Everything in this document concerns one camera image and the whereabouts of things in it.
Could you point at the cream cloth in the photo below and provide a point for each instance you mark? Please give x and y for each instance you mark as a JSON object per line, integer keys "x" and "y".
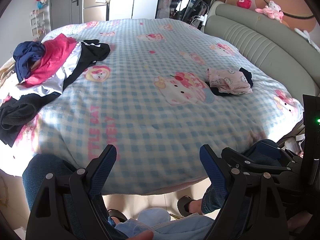
{"x": 6, "y": 75}

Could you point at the pink printed folded pajamas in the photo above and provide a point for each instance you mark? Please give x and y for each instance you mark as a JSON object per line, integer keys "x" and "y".
{"x": 225, "y": 80}

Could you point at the light blue fleece cloth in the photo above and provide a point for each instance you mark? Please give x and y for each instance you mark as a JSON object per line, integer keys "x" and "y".
{"x": 175, "y": 226}

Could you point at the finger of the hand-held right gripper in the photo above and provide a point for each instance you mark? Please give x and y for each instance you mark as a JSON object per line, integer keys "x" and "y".
{"x": 270, "y": 147}
{"x": 232, "y": 155}

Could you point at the open closet hanging clothes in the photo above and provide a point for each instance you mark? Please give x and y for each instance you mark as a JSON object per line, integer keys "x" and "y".
{"x": 175, "y": 0}

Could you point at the beige refrigerator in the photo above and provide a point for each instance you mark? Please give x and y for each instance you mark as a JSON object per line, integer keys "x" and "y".
{"x": 95, "y": 11}

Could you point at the red plush toy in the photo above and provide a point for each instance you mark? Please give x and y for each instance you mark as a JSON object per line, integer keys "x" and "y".
{"x": 244, "y": 2}

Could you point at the grey wardrobe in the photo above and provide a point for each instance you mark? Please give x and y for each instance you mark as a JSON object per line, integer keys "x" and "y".
{"x": 65, "y": 2}

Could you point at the person's left hand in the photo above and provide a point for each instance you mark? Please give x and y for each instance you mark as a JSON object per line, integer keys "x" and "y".
{"x": 141, "y": 235}

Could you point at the black slipper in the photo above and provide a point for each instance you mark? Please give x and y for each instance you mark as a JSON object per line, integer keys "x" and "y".
{"x": 182, "y": 205}
{"x": 117, "y": 213}

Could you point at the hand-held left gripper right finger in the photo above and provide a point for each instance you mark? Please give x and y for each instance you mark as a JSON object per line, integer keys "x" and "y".
{"x": 212, "y": 167}

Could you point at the printed checkered blanket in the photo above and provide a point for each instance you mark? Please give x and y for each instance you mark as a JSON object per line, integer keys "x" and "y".
{"x": 150, "y": 105}

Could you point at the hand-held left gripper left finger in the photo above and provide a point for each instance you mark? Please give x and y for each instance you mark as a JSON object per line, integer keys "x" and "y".
{"x": 107, "y": 160}

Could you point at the pile of unfolded clothes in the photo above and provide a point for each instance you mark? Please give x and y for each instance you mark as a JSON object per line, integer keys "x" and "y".
{"x": 57, "y": 80}

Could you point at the dark folded garment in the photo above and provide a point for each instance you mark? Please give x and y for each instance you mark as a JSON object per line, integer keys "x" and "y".
{"x": 246, "y": 76}

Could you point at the grey padded headboard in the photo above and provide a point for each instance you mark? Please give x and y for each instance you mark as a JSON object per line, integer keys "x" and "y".
{"x": 262, "y": 45}

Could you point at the white charger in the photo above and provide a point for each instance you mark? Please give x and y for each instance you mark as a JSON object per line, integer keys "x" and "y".
{"x": 203, "y": 18}

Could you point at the white wall rack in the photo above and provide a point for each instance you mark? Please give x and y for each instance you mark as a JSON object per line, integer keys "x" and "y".
{"x": 37, "y": 25}

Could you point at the pink garment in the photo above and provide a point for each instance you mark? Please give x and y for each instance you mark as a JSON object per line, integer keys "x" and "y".
{"x": 52, "y": 60}

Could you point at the person's leg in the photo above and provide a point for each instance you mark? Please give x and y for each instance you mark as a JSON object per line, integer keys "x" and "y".
{"x": 212, "y": 200}
{"x": 45, "y": 165}

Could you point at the person's left leg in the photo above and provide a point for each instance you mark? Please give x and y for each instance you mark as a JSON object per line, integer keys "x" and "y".
{"x": 45, "y": 165}

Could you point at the pink white cat plush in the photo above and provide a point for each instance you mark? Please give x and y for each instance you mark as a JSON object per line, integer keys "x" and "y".
{"x": 271, "y": 10}

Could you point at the black jacket white trim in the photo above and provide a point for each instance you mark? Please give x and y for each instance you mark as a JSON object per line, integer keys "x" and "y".
{"x": 95, "y": 52}

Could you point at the person's right leg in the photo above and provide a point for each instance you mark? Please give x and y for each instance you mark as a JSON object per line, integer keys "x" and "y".
{"x": 212, "y": 200}

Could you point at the red blue wall doll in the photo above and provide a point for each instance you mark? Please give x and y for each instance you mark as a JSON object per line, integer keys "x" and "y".
{"x": 41, "y": 0}

